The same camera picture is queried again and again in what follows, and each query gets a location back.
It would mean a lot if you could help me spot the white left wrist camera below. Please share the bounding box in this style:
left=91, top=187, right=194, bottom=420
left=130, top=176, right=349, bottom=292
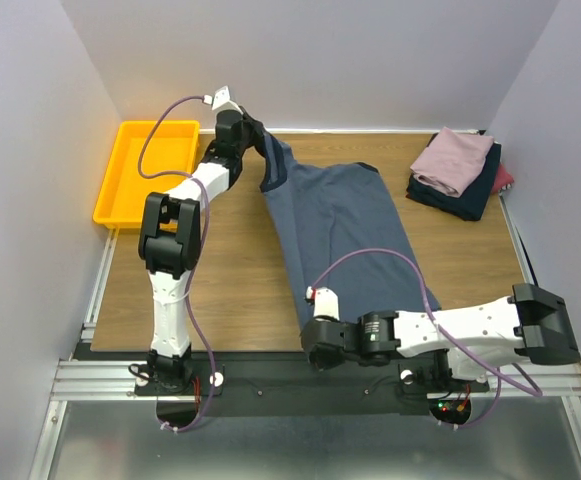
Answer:
left=202, top=86, right=243, bottom=114

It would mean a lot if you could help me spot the maroon folded tank top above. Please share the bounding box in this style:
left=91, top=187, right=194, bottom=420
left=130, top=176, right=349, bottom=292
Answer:
left=491, top=164, right=514, bottom=194

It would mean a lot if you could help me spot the yellow plastic tray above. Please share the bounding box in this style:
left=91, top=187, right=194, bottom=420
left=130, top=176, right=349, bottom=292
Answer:
left=93, top=120, right=200, bottom=229

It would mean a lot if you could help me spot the aluminium frame rail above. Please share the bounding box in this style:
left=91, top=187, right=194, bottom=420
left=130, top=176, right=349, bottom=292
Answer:
left=50, top=360, right=136, bottom=401

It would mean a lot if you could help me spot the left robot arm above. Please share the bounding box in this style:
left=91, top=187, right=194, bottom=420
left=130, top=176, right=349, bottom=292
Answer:
left=129, top=107, right=263, bottom=396

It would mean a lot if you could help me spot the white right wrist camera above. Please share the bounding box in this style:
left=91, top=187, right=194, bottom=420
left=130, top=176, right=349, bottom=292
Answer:
left=305, top=286, right=340, bottom=322

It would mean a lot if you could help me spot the dark navy folded tank top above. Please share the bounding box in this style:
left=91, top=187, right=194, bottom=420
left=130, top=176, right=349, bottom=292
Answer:
left=404, top=142, right=503, bottom=222

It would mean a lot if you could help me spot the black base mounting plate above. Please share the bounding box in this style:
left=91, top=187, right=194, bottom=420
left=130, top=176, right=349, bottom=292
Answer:
left=129, top=352, right=488, bottom=423

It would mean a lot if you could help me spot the blue-grey tank top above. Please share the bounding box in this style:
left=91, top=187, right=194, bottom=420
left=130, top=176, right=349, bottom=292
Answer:
left=260, top=135, right=441, bottom=327

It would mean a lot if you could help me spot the pink folded tank top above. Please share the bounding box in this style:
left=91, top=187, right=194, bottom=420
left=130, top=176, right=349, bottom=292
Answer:
left=410, top=127, right=494, bottom=198

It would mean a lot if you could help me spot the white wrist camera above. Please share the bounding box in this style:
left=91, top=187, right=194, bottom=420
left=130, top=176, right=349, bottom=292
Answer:
left=305, top=286, right=340, bottom=322
left=202, top=86, right=243, bottom=114

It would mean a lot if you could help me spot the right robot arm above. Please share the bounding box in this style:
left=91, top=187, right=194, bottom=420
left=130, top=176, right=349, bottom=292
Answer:
left=301, top=283, right=581, bottom=390

